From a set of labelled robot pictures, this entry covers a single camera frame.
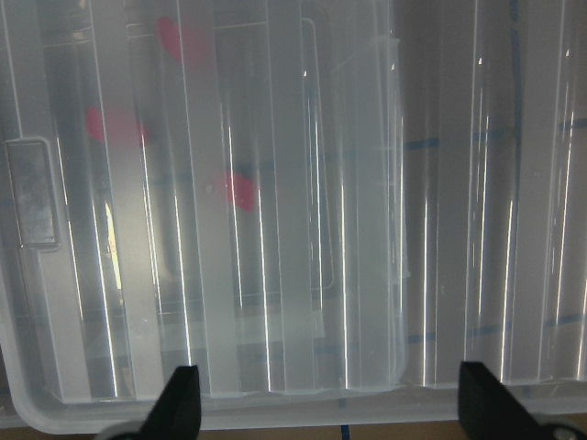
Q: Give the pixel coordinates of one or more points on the red block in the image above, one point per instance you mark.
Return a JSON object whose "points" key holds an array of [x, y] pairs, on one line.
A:
{"points": [[183, 43], [116, 128], [241, 191]]}

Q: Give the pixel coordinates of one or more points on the clear plastic storage box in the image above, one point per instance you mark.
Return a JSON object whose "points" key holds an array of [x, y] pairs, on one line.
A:
{"points": [[210, 183]]}

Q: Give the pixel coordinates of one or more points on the red block upper middle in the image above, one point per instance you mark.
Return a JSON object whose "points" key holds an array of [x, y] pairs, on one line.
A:
{"points": [[183, 43]]}

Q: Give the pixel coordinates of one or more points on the red block centre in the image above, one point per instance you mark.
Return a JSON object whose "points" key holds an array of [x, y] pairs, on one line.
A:
{"points": [[116, 128]]}

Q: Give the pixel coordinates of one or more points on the clear plastic box lid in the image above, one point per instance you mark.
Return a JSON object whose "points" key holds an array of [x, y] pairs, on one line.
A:
{"points": [[493, 169]]}

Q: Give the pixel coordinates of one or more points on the red block front left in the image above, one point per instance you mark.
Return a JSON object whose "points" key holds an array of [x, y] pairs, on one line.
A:
{"points": [[241, 191]]}

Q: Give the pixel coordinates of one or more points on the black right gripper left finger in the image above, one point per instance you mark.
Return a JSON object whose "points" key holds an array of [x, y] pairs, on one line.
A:
{"points": [[177, 414]]}

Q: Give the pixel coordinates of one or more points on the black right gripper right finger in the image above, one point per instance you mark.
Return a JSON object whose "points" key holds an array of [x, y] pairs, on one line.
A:
{"points": [[487, 410]]}

